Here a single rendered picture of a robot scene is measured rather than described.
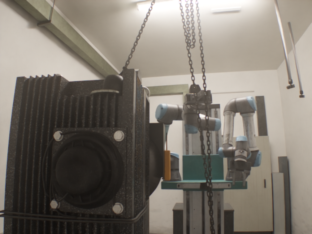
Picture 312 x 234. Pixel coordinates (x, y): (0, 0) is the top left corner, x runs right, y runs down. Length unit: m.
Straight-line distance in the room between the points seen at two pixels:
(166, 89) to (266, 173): 2.22
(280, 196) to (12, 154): 3.69
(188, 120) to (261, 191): 2.84
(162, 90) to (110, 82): 3.37
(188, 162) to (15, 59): 1.68
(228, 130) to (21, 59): 1.78
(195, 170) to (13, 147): 1.41
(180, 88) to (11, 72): 2.91
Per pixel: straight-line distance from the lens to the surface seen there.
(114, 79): 0.82
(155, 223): 4.25
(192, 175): 1.93
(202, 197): 2.03
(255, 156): 1.77
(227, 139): 1.66
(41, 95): 0.93
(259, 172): 3.88
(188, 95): 1.10
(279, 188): 3.98
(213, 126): 1.29
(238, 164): 1.45
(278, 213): 4.04
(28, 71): 2.19
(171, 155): 1.80
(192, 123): 1.22
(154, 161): 1.19
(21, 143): 0.96
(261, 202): 3.93
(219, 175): 1.94
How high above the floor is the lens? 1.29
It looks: 11 degrees up
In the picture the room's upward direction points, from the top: straight up
